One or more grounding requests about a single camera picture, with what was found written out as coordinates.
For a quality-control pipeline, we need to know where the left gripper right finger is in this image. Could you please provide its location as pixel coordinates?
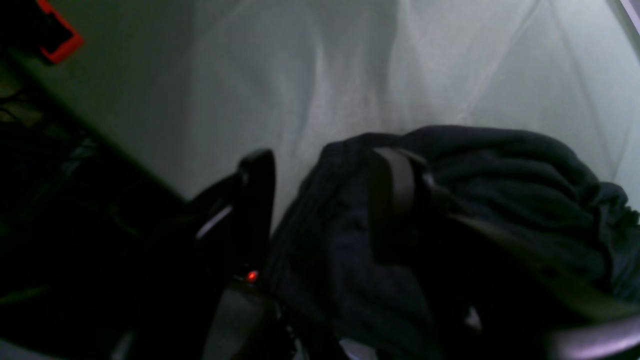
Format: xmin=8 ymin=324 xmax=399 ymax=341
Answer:
xmin=372 ymin=147 xmax=639 ymax=321

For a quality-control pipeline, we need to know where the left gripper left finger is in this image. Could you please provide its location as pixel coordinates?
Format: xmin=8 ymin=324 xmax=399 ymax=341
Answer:
xmin=190 ymin=149 xmax=276 ymax=271

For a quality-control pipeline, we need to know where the black t-shirt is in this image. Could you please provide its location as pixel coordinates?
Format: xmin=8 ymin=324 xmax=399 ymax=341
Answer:
xmin=261 ymin=126 xmax=639 ymax=360

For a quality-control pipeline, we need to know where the black power strip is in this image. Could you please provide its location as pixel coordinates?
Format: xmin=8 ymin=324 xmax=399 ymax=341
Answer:
xmin=233 ymin=268 xmax=262 ymax=287

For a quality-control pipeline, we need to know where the middle black orange clamp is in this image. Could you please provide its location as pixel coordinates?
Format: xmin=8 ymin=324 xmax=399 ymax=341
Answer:
xmin=36 ymin=0 xmax=85 ymax=65

